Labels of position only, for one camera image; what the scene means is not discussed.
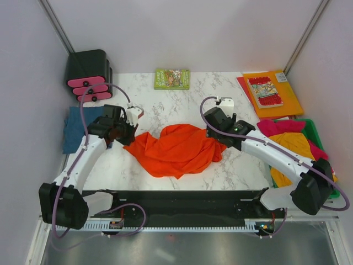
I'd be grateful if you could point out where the yellow t shirt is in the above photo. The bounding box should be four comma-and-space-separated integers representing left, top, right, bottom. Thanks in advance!
269, 132, 329, 187

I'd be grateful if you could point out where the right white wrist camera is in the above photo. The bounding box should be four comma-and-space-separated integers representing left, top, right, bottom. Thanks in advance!
215, 97, 234, 117

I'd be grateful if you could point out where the green paperback book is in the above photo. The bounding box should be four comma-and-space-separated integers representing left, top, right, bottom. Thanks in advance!
154, 69, 190, 90

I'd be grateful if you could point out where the red comic book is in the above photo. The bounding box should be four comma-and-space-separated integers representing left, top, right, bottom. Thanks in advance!
247, 76, 284, 109

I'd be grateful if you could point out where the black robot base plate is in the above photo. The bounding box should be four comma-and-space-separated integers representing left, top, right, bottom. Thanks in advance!
95, 190, 285, 229

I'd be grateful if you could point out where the black pink drawer unit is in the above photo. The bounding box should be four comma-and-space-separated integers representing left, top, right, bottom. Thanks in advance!
65, 49, 113, 102

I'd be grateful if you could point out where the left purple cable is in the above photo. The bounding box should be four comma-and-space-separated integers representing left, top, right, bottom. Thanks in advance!
51, 82, 147, 251

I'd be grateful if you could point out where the red folder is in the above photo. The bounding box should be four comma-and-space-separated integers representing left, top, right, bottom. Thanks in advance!
237, 77, 254, 106

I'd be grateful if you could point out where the magenta t shirt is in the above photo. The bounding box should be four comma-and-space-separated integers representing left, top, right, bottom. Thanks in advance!
257, 120, 329, 161

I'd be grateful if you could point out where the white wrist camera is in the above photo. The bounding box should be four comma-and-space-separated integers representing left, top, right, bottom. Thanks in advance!
215, 97, 234, 117
126, 103, 144, 126

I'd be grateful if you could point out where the orange t shirt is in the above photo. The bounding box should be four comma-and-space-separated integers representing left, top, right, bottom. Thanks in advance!
124, 124, 227, 179

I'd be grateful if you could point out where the white slotted cable duct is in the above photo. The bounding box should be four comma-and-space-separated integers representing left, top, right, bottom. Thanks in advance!
51, 219, 261, 232

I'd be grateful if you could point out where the orange folder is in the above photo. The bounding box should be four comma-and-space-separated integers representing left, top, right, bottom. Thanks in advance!
243, 70, 304, 119

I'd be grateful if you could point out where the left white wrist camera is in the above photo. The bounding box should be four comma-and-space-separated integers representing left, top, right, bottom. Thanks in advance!
126, 103, 144, 126

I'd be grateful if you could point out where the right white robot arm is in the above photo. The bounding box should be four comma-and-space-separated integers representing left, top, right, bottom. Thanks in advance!
202, 107, 334, 218

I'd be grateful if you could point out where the blue folded t shirt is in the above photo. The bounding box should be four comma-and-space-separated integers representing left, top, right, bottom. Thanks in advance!
62, 107, 103, 154

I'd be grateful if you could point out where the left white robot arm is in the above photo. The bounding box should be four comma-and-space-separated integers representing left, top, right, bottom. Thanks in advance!
39, 104, 144, 230

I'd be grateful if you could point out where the green plastic bin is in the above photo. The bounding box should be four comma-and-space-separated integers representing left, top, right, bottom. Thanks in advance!
266, 118, 340, 198

